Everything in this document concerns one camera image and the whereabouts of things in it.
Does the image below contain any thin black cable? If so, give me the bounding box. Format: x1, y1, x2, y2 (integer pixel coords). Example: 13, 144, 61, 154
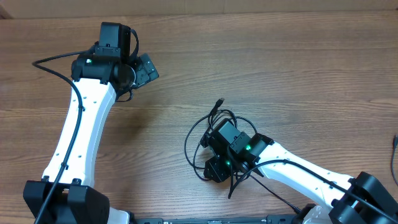
183, 97, 302, 214

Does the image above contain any thick black usb cable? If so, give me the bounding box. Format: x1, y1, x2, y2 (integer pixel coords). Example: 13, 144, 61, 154
390, 134, 398, 187

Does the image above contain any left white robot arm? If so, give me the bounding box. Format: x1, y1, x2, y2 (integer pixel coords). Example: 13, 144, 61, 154
23, 22, 159, 223

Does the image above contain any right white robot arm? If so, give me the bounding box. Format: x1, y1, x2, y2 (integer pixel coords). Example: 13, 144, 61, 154
200, 119, 397, 224

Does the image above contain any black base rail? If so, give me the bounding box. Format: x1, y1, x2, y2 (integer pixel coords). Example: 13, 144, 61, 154
107, 203, 354, 224

